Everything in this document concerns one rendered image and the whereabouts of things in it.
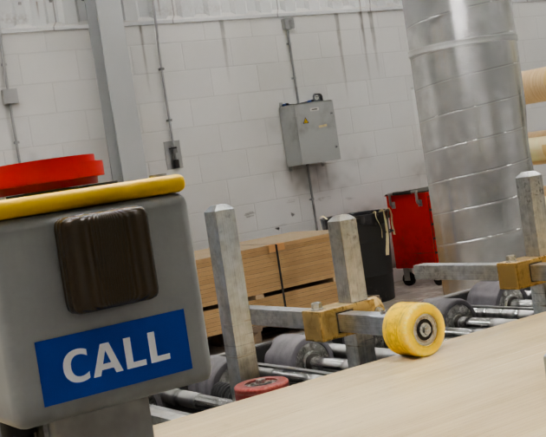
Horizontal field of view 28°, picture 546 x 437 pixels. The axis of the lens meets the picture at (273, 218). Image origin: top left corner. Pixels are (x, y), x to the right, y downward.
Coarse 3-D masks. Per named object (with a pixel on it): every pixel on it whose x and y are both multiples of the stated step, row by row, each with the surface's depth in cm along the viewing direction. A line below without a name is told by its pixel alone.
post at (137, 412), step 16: (144, 400) 37; (80, 416) 35; (96, 416) 36; (112, 416) 36; (128, 416) 36; (144, 416) 37; (64, 432) 35; (80, 432) 35; (96, 432) 36; (112, 432) 36; (128, 432) 36; (144, 432) 37
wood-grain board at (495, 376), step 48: (480, 336) 170; (528, 336) 164; (336, 384) 151; (384, 384) 146; (432, 384) 142; (480, 384) 138; (528, 384) 134; (192, 432) 136; (240, 432) 132; (288, 432) 129; (336, 432) 125; (384, 432) 122; (432, 432) 119; (480, 432) 116; (528, 432) 114
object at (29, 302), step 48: (48, 192) 35; (96, 192) 34; (144, 192) 35; (0, 240) 32; (48, 240) 33; (0, 288) 32; (48, 288) 33; (192, 288) 36; (0, 336) 33; (48, 336) 33; (192, 336) 36; (0, 384) 33; (144, 384) 35; (0, 432) 36
